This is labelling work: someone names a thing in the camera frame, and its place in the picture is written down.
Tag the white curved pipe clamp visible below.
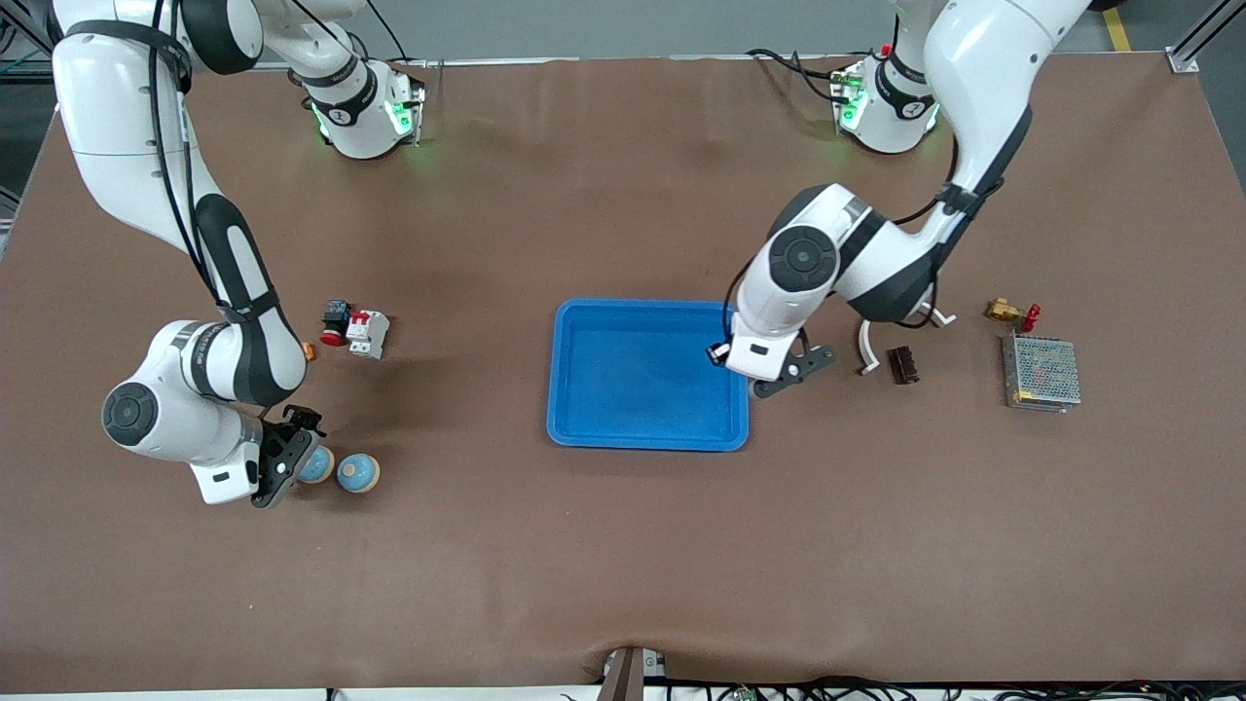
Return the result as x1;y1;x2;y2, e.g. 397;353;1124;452
858;302;957;377

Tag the blue plastic tray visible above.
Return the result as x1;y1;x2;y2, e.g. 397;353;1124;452
546;298;750;453

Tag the perforated metal power supply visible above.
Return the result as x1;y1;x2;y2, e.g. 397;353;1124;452
1002;331;1082;415

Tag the brass valve red handle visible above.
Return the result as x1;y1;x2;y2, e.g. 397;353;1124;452
985;298;1042;332

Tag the white red circuit breaker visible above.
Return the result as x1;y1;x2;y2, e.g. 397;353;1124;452
347;310;391;360

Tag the grey metal clamp bracket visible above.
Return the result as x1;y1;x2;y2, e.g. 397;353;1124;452
596;646;669;701

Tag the black arm base cable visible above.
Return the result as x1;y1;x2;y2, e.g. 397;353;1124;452
746;45;853;106

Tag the brown table mat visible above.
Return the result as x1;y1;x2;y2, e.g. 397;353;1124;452
0;54;1246;694

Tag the aluminium frame post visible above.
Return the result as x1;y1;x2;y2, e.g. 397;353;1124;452
1166;0;1246;75

